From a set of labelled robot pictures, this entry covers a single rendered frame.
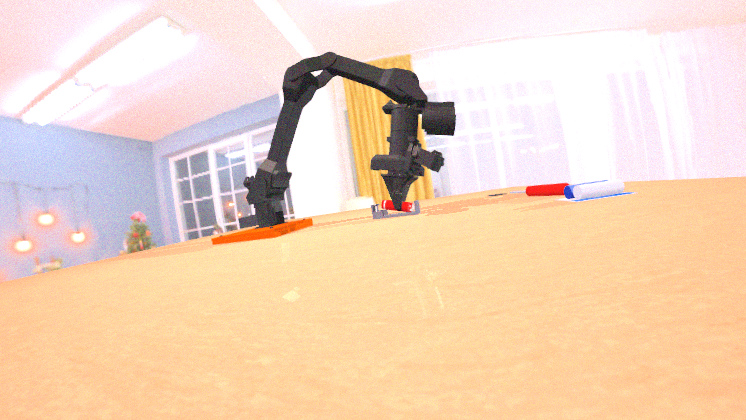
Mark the red-handled screwdriver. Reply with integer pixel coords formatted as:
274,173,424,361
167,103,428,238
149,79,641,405
510,183,569,197

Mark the red battery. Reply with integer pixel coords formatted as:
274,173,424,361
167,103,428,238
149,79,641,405
381,200,414,212

